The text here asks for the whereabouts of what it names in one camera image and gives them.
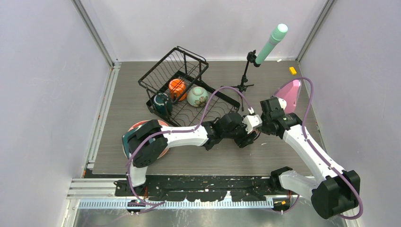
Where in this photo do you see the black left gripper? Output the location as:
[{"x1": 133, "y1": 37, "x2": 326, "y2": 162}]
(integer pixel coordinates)
[{"x1": 222, "y1": 116, "x2": 256, "y2": 148}]

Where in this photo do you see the light green bowl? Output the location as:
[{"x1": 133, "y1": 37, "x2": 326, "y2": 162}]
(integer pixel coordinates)
[{"x1": 187, "y1": 86, "x2": 210, "y2": 107}]

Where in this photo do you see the orange mug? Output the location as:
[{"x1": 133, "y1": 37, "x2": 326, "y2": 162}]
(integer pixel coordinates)
[{"x1": 168, "y1": 79, "x2": 187, "y2": 101}]

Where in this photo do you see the dark green mug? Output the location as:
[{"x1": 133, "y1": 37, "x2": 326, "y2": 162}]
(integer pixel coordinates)
[{"x1": 153, "y1": 93, "x2": 173, "y2": 115}]

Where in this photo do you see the red patterned bowl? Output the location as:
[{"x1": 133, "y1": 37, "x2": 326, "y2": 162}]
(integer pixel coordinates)
[{"x1": 253, "y1": 130, "x2": 261, "y2": 141}]

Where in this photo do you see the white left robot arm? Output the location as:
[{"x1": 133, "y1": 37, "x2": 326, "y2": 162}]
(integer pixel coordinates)
[{"x1": 122, "y1": 112, "x2": 262, "y2": 196}]

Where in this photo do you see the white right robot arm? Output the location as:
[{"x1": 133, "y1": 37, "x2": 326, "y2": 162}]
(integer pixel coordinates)
[{"x1": 260, "y1": 96, "x2": 363, "y2": 219}]

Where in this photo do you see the pink wedge object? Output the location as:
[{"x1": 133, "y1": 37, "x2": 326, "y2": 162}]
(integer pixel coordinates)
[{"x1": 274, "y1": 79, "x2": 302, "y2": 114}]

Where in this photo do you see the yellow small block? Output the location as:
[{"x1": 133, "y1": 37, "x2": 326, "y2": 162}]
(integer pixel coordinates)
[{"x1": 289, "y1": 67, "x2": 297, "y2": 75}]

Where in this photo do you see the black mini tripod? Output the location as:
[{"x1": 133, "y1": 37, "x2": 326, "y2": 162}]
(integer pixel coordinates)
[{"x1": 231, "y1": 50, "x2": 259, "y2": 112}]

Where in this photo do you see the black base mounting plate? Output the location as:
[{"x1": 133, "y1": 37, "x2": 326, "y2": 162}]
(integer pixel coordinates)
[{"x1": 134, "y1": 175, "x2": 288, "y2": 202}]

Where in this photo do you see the pink round plate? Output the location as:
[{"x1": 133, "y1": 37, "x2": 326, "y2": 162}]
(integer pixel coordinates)
[{"x1": 122, "y1": 119, "x2": 171, "y2": 160}]

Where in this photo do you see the mint green microphone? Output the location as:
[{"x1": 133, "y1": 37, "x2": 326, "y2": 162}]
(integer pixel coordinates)
[{"x1": 255, "y1": 23, "x2": 288, "y2": 65}]

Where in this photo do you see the red round plate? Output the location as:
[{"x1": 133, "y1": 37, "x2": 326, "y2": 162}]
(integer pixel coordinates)
[{"x1": 128, "y1": 120, "x2": 148, "y2": 131}]

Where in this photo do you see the teal square plate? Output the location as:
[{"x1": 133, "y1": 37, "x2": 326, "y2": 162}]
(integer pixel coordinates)
[{"x1": 122, "y1": 130, "x2": 135, "y2": 158}]

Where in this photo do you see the black wire dish rack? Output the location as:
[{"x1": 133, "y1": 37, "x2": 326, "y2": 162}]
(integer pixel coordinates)
[{"x1": 138, "y1": 46, "x2": 240, "y2": 126}]

